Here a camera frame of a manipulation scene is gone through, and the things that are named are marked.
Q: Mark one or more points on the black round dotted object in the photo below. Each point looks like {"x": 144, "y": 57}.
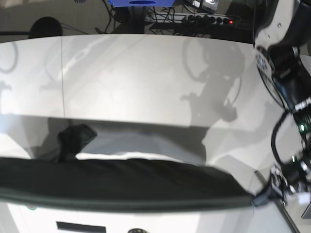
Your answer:
{"x": 137, "y": 230}

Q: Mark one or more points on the white power strip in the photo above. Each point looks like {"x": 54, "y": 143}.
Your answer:
{"x": 158, "y": 17}

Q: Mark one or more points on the blue plastic bin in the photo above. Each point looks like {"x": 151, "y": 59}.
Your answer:
{"x": 129, "y": 3}

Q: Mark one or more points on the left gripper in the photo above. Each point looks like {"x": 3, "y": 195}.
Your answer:
{"x": 285, "y": 184}

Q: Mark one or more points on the dark green t-shirt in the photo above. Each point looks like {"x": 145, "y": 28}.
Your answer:
{"x": 131, "y": 185}

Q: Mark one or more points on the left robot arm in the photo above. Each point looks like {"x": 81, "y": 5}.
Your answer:
{"x": 284, "y": 28}

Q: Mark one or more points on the white tray with black slot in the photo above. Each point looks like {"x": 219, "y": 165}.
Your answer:
{"x": 80, "y": 228}

